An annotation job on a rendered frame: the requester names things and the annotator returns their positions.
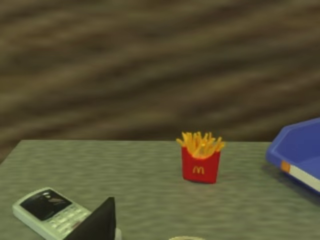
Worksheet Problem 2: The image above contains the red box of french fries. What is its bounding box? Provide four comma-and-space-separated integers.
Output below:
175, 131, 226, 185

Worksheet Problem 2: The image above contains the white keypad mobile phone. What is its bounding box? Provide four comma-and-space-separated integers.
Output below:
12, 187, 122, 240

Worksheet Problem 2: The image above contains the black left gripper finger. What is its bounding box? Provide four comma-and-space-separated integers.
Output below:
65, 196, 116, 240

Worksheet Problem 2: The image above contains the blue plastic tray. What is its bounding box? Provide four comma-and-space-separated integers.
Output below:
265, 117, 320, 194

